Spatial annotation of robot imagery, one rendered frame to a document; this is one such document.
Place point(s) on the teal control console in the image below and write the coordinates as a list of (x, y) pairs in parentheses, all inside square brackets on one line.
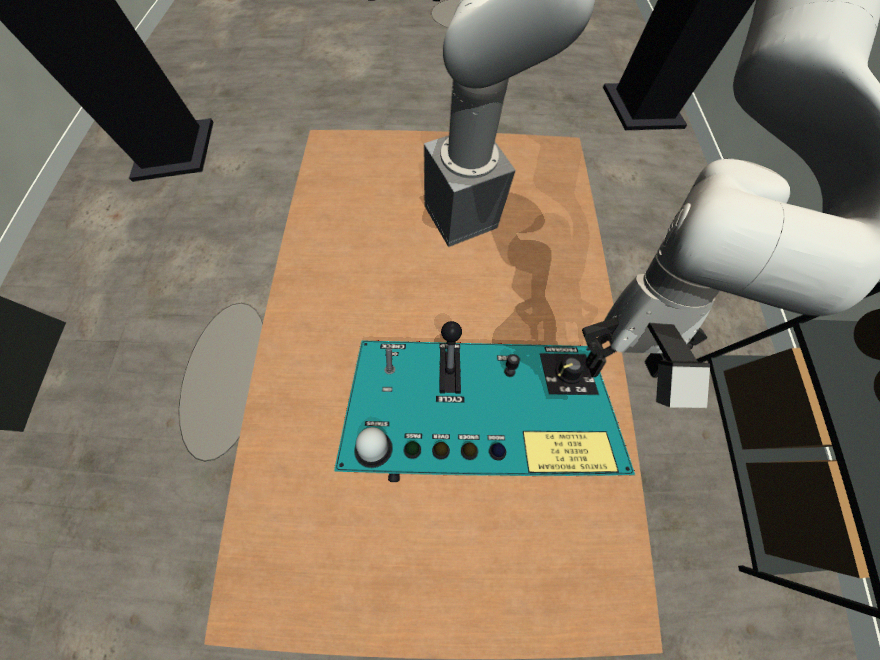
[(543, 419)]

